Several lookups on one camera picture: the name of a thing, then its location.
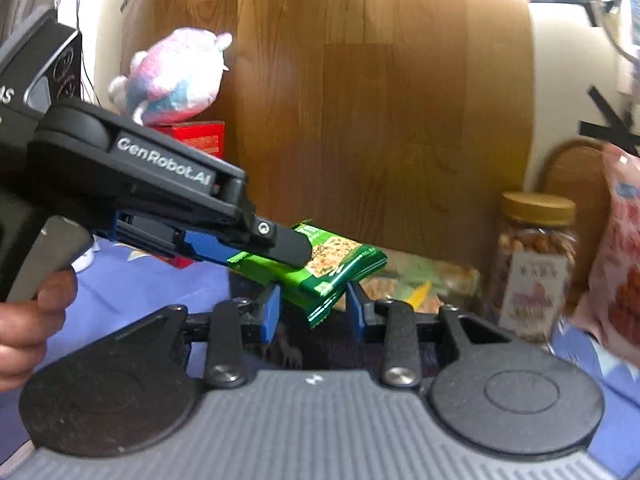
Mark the red gift box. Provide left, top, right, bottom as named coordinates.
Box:
left=155, top=120, right=226, bottom=161

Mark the clear nut jar gold lid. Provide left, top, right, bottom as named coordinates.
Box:
left=492, top=191, right=578, bottom=343

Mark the pink snack bag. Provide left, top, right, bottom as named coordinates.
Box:
left=565, top=142, right=640, bottom=366

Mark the green snack packet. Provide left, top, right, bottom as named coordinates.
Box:
left=227, top=220, right=388, bottom=329

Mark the blue printed cloth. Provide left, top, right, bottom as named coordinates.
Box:
left=0, top=237, right=640, bottom=480

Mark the wooden chair back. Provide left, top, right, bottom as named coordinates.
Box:
left=542, top=137, right=608, bottom=241

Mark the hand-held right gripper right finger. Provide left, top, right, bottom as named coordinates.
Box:
left=346, top=282, right=518, bottom=390

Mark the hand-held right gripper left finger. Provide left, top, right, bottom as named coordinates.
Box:
left=95, top=284, right=282, bottom=390

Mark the pastel plush toy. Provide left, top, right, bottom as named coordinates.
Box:
left=107, top=27, right=233, bottom=126

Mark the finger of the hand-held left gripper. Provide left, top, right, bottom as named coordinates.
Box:
left=215, top=180, right=313, bottom=266
left=112, top=212, right=241, bottom=267

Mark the person's left hand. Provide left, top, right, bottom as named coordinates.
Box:
left=0, top=267, right=78, bottom=393

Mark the wooden board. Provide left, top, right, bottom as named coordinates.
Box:
left=120, top=0, right=538, bottom=271

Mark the light green packet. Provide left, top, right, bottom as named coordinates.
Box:
left=387, top=254, right=453, bottom=288

